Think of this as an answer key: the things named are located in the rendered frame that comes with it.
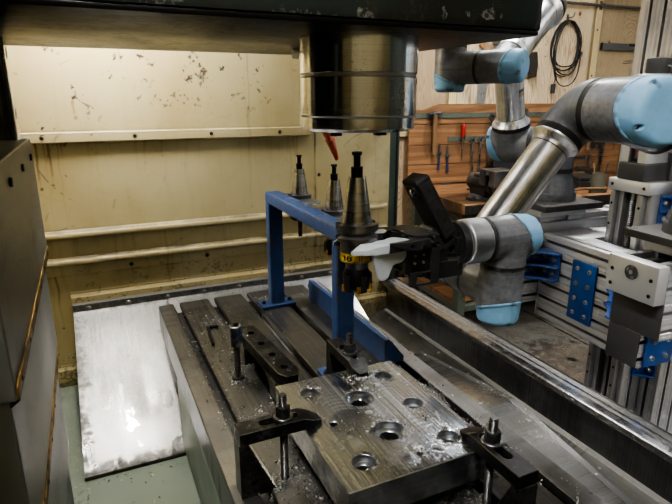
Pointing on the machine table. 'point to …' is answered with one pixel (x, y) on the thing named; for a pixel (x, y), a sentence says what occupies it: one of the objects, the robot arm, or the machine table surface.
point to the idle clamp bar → (252, 349)
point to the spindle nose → (358, 81)
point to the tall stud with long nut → (236, 348)
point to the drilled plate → (427, 485)
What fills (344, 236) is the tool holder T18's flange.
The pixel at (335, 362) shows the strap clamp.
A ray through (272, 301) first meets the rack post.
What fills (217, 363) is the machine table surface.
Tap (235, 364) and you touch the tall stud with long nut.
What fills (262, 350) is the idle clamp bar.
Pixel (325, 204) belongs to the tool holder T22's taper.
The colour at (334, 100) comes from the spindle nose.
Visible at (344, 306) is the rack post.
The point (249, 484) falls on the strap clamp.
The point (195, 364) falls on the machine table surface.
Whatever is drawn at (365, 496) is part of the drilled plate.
